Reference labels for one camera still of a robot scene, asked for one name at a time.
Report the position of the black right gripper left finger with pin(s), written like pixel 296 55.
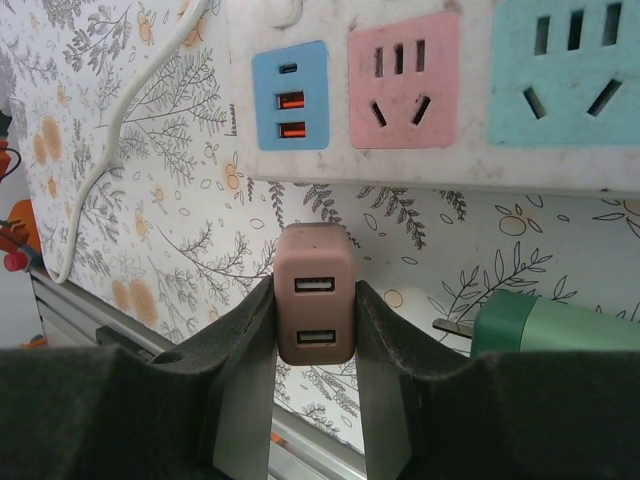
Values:
pixel 125 415

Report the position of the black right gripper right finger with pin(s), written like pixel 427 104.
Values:
pixel 500 420

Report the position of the green dual USB charger plug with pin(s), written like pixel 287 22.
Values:
pixel 550 325

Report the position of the pink dual USB charger plug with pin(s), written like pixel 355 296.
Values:
pixel 315 260

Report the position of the white multi-socket power strip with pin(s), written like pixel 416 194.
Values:
pixel 475 165

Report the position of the red round knob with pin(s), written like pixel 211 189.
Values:
pixel 15 261

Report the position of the floral white tablecloth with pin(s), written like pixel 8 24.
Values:
pixel 175 225

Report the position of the orange plastic object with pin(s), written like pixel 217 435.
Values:
pixel 20 225

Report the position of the aluminium table edge rail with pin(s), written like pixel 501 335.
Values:
pixel 65 310

